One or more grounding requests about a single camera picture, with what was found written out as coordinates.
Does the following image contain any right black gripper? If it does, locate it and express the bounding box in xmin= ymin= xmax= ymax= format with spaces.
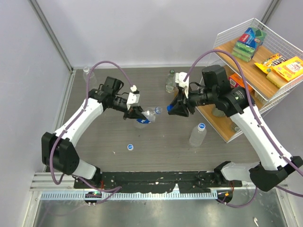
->
xmin=169 ymin=85 xmax=217 ymax=117

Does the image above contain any dark blue bottle cap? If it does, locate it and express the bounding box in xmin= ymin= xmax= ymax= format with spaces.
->
xmin=167 ymin=105 xmax=173 ymax=112

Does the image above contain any blue label water bottle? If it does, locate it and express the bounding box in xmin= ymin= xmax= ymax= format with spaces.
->
xmin=134 ymin=106 xmax=162 ymax=129

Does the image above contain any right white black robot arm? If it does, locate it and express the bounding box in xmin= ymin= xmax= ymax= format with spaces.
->
xmin=168 ymin=65 xmax=303 ymax=192

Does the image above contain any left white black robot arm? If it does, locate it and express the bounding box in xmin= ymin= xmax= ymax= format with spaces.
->
xmin=41 ymin=77 xmax=145 ymax=188

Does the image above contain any green cap glass bottle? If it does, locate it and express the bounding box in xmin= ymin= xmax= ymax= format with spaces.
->
xmin=165 ymin=70 xmax=177 ymax=93

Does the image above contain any clear bottle blue cap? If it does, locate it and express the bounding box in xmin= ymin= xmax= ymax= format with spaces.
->
xmin=189 ymin=123 xmax=207 ymax=147

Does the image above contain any blue white bottle cap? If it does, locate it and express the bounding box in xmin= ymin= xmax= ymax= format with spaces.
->
xmin=127 ymin=144 xmax=134 ymax=151

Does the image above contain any clear empty plastic bottle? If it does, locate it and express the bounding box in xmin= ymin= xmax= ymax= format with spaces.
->
xmin=83 ymin=66 xmax=98 ymax=89

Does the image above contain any green grey cup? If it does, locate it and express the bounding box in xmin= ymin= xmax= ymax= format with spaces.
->
xmin=212 ymin=107 xmax=226 ymax=117

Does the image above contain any orange red box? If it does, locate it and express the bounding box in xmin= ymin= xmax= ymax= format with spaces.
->
xmin=228 ymin=73 xmax=245 ymax=88

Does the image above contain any green sponge pack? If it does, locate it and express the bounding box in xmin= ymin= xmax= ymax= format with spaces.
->
xmin=232 ymin=27 xmax=267 ymax=62

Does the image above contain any yellow candy bag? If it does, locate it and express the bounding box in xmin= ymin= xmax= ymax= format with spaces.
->
xmin=254 ymin=53 xmax=287 ymax=74

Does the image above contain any yellow sponge pack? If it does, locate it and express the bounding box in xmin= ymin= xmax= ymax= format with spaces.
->
xmin=266 ymin=56 xmax=303 ymax=88

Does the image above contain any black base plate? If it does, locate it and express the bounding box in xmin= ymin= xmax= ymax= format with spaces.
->
xmin=85 ymin=171 xmax=242 ymax=193

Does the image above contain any white wire shelf rack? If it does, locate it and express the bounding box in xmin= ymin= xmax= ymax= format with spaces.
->
xmin=197 ymin=18 xmax=303 ymax=143

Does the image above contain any white slotted cable duct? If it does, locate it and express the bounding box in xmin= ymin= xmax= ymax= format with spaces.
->
xmin=40 ymin=190 xmax=218 ymax=201

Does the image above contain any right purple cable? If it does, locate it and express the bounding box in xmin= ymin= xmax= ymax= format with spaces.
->
xmin=184 ymin=49 xmax=303 ymax=208

